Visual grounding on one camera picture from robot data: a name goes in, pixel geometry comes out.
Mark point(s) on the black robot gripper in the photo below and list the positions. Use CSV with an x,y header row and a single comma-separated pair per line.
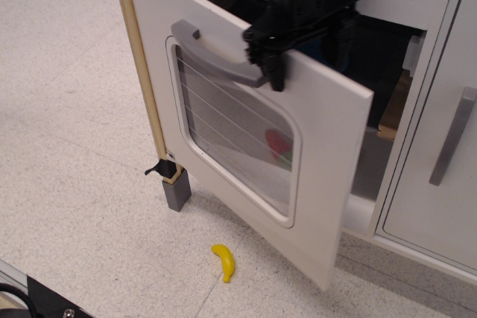
x,y
287,24

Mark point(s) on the white oven door with window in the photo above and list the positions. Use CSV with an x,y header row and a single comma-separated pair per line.
x,y
214,126

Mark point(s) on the blue round plate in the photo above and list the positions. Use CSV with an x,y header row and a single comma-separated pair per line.
x,y
313,50

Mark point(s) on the red green toy strawberry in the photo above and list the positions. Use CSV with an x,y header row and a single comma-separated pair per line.
x,y
281,150

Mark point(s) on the white toy kitchen cabinet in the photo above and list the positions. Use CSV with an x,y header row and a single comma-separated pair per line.
x,y
395,54

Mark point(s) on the black clamp lever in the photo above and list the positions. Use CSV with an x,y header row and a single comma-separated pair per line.
x,y
165,168

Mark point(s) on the white cupboard door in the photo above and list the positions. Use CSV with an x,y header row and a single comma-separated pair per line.
x,y
441,220

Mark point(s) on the yellow toy banana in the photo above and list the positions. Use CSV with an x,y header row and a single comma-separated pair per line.
x,y
227,260

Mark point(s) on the grey cupboard door handle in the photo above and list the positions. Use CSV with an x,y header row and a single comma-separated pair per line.
x,y
454,135

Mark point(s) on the wooden kitchen leg post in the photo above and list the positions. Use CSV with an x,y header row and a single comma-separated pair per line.
x,y
177,190

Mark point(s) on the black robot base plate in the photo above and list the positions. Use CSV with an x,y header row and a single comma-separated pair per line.
x,y
48,303

